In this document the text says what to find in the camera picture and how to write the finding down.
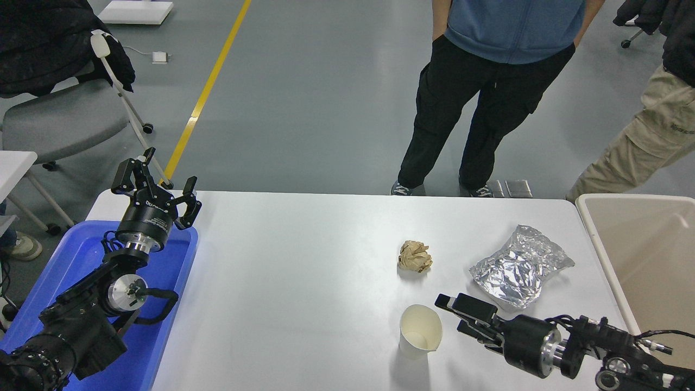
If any white power adapter with cable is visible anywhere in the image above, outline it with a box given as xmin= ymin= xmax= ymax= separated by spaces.
xmin=122 ymin=45 xmax=170 ymax=65

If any crumpled tan paper ball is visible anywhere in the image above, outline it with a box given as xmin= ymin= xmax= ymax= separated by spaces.
xmin=397 ymin=240 xmax=433 ymax=274

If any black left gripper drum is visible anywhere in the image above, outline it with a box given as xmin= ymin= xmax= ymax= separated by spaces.
xmin=116 ymin=187 xmax=179 ymax=246

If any person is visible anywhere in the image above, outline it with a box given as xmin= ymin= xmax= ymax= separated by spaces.
xmin=391 ymin=0 xmax=606 ymax=198
xmin=566 ymin=0 xmax=695 ymax=203

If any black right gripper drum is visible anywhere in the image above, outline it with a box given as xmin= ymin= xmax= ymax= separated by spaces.
xmin=502 ymin=315 xmax=550 ymax=377

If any large pale bin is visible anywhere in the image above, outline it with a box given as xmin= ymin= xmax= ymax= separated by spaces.
xmin=576 ymin=194 xmax=695 ymax=370

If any black jacket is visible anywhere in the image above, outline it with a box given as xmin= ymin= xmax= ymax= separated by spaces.
xmin=0 ymin=0 xmax=135 ymax=98

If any small white table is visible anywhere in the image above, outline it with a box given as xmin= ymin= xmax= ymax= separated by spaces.
xmin=0 ymin=150 xmax=75 ymax=235

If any office chair wheel base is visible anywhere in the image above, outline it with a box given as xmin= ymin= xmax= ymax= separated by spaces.
xmin=621 ymin=16 xmax=644 ymax=48

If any crumpled silver foil tray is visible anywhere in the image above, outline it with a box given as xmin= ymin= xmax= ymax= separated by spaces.
xmin=470 ymin=224 xmax=575 ymax=311

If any white paper cup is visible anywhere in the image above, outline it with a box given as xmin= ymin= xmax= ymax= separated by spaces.
xmin=399 ymin=304 xmax=444 ymax=360

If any blue plastic tray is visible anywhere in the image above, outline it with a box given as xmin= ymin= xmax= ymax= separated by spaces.
xmin=0 ymin=220 xmax=199 ymax=391

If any black cable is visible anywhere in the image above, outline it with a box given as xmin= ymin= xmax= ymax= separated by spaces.
xmin=0 ymin=255 xmax=20 ymax=332

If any grey office chair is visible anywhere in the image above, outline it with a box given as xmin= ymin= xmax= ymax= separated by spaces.
xmin=0 ymin=30 xmax=174 ymax=190

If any person's shoe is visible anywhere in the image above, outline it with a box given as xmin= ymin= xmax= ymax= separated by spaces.
xmin=0 ymin=201 xmax=43 ymax=261

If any white flat board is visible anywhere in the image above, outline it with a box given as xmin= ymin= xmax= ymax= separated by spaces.
xmin=98 ymin=0 xmax=174 ymax=25

